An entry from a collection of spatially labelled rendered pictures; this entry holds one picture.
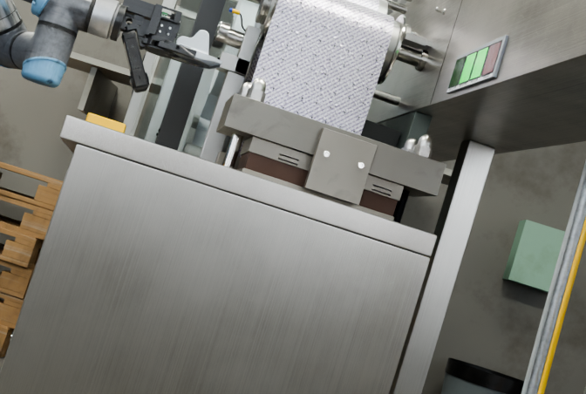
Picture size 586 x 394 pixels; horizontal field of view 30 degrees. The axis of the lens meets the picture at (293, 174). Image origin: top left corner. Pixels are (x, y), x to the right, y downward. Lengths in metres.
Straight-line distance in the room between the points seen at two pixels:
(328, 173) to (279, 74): 0.30
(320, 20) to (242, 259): 0.55
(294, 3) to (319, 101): 0.20
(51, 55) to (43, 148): 3.99
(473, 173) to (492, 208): 3.61
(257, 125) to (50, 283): 0.44
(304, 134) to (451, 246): 0.54
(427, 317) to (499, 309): 3.64
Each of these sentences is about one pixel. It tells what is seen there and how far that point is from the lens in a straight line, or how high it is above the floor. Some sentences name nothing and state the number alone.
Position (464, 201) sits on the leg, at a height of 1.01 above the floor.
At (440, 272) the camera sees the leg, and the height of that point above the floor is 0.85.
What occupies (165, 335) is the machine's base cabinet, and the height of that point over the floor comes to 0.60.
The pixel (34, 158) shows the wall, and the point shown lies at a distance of 6.05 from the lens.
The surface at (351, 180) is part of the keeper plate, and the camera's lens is 1.91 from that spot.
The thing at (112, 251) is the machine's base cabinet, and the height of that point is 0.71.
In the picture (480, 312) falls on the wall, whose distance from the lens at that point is 5.93.
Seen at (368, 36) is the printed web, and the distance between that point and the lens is 2.16.
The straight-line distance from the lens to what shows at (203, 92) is 3.14.
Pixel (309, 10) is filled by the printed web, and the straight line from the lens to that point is 2.15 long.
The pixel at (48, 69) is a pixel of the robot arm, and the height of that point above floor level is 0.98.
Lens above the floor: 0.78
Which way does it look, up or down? 4 degrees up
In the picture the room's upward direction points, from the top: 18 degrees clockwise
